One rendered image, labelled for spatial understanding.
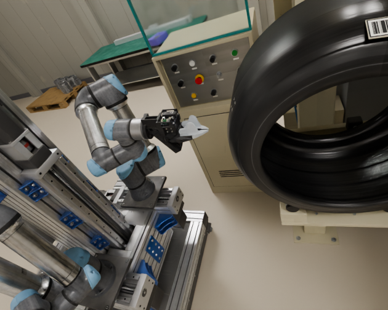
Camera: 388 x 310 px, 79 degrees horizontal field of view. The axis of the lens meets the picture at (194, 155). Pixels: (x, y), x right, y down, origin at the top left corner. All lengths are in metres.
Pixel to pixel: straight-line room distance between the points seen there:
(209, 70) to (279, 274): 1.33
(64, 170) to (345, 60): 1.03
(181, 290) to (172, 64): 1.34
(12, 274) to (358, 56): 1.09
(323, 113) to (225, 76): 0.60
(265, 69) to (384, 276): 1.51
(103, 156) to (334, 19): 0.78
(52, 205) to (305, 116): 1.13
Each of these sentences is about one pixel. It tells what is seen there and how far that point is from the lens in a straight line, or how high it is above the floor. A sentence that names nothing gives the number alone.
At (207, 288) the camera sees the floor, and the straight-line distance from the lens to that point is 1.82.
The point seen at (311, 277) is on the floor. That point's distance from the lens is 1.77.
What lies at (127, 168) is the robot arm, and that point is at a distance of 1.27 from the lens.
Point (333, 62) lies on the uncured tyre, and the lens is 0.51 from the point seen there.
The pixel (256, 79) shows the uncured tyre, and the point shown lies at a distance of 0.55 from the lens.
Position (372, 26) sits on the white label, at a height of 1.48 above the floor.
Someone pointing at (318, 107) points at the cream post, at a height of 1.04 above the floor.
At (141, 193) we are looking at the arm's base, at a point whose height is 0.76.
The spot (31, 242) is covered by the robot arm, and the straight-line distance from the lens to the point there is 0.92.
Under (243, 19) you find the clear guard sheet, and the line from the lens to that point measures 1.29.
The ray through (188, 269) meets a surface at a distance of 1.65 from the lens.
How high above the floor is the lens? 1.67
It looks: 40 degrees down
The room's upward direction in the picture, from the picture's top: 25 degrees counter-clockwise
